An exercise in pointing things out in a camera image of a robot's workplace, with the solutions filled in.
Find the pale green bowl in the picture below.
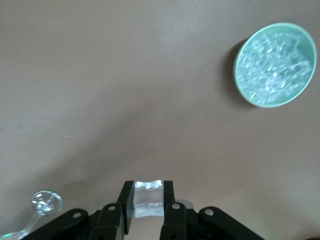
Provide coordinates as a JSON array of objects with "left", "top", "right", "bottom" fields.
[{"left": 232, "top": 22, "right": 318, "bottom": 109}]

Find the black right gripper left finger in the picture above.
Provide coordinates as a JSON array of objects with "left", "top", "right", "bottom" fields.
[{"left": 24, "top": 180, "right": 135, "bottom": 240}]

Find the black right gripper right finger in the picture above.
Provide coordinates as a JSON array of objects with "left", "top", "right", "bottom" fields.
[{"left": 159, "top": 179, "right": 266, "bottom": 240}]

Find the clear ice cube pile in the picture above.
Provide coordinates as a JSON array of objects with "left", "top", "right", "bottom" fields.
[{"left": 236, "top": 31, "right": 315, "bottom": 105}]

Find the clear wine glass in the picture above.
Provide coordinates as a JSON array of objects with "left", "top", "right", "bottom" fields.
[{"left": 0, "top": 190, "right": 63, "bottom": 240}]

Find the brown table mat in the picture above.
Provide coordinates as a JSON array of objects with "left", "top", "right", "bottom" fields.
[{"left": 0, "top": 0, "right": 320, "bottom": 240}]

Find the single clear ice cube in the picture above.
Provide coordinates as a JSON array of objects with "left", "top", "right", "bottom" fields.
[{"left": 134, "top": 179, "right": 165, "bottom": 219}]

